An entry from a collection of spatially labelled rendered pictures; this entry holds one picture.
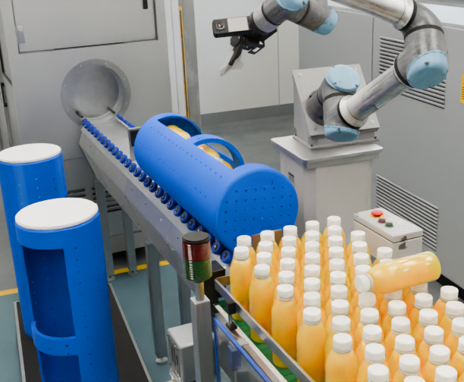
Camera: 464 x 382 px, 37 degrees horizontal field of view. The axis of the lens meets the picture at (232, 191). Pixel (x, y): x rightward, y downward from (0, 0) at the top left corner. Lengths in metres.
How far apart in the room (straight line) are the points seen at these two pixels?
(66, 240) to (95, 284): 0.21
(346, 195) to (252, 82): 5.14
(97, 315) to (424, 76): 1.34
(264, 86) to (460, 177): 4.27
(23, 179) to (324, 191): 1.32
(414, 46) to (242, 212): 0.70
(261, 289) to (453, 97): 2.18
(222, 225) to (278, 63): 5.71
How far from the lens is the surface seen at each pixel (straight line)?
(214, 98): 7.54
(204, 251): 1.57
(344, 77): 2.44
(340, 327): 1.54
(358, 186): 2.61
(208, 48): 7.44
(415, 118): 4.03
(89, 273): 2.44
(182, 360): 1.96
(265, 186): 2.12
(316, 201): 2.55
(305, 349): 1.59
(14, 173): 3.15
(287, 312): 1.67
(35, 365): 3.31
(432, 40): 2.12
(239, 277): 1.88
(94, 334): 2.54
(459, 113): 3.70
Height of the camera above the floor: 1.88
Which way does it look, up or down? 20 degrees down
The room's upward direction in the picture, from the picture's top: 3 degrees counter-clockwise
